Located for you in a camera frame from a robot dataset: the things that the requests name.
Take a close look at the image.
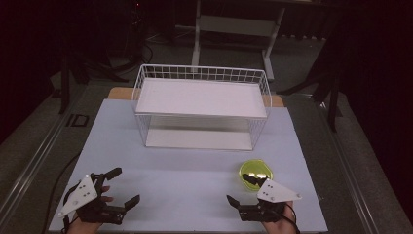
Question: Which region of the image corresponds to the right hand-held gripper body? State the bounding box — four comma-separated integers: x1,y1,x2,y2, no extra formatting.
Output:
238,178,303,224

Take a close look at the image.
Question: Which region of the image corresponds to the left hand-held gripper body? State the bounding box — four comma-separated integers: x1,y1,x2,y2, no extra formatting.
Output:
57,173,129,226

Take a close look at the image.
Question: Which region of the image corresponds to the yellow-green plastic bowl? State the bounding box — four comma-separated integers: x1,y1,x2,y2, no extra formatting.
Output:
238,159,275,193

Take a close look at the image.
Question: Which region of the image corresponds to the white wire shelf rack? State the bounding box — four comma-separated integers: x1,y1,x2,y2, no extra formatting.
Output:
131,63,273,152

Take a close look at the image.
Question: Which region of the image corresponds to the person's right hand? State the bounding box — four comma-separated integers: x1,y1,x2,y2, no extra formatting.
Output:
262,200,298,234

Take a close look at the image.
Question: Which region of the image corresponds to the pale sheet mat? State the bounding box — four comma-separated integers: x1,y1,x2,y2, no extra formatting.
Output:
48,98,329,234

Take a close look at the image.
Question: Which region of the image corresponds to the black metal stand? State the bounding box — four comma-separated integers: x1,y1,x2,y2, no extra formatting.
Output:
278,62,344,133

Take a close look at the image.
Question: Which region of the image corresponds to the dark curtain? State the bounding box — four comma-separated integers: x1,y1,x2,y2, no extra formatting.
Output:
335,0,413,217
0,0,67,145

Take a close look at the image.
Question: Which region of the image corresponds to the black floor cable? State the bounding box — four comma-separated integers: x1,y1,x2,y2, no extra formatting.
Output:
40,151,82,234

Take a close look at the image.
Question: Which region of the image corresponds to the metal floor rail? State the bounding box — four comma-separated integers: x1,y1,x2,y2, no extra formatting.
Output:
318,101,383,234
0,106,74,225

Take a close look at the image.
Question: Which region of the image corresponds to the black floor bracket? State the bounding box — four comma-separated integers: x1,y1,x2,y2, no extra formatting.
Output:
65,113,91,128

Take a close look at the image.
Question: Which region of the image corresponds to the white metal desk frame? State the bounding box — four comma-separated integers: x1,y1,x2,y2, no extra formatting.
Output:
190,0,287,82

